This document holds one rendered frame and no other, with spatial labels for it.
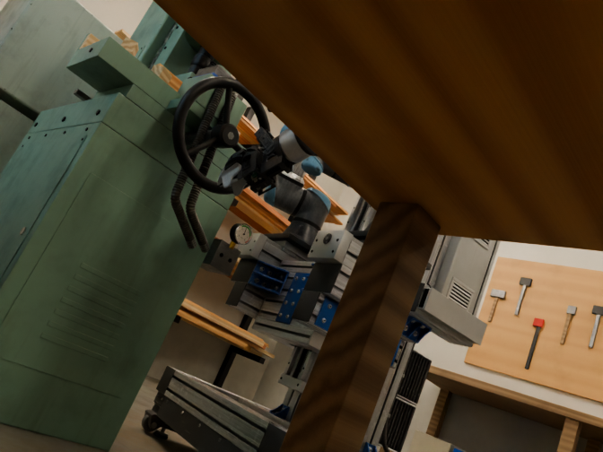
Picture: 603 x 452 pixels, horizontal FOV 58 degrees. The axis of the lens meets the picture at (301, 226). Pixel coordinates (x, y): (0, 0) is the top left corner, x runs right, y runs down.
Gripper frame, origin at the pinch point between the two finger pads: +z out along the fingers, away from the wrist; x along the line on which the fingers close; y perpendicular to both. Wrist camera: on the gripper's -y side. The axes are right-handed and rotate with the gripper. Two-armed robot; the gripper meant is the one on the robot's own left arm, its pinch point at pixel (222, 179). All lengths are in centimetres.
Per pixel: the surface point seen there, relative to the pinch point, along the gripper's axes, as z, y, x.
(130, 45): 10.7, -33.3, -26.2
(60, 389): 50, 39, 0
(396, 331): -53, 65, -25
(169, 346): 269, -106, 197
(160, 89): 11.4, -27.6, -15.0
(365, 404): -50, 71, -25
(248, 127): 137, -230, 139
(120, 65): 12.3, -26.0, -26.3
